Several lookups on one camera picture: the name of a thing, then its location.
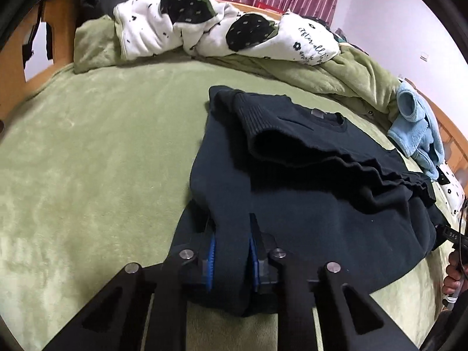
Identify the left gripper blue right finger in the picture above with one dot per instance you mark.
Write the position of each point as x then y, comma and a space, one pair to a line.
319, 307

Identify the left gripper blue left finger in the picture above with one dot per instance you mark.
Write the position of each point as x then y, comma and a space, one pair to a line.
145, 308

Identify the black sweatshirt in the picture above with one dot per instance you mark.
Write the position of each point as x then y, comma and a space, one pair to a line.
323, 188

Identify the person's right hand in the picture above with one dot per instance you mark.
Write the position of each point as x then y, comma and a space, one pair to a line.
453, 279

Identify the white patterned pillow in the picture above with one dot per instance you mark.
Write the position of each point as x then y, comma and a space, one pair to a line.
451, 188

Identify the light blue fleece robe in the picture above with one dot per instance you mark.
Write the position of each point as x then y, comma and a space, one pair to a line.
415, 131

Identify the green plush bed sheet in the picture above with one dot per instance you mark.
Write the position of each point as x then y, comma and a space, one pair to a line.
94, 174

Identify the green plush blanket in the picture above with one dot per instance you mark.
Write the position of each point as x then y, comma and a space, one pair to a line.
351, 78

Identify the white black patterned quilt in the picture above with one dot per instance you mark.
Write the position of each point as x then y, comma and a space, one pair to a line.
216, 29

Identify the white wall switch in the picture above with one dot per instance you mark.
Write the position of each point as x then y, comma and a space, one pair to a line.
424, 56

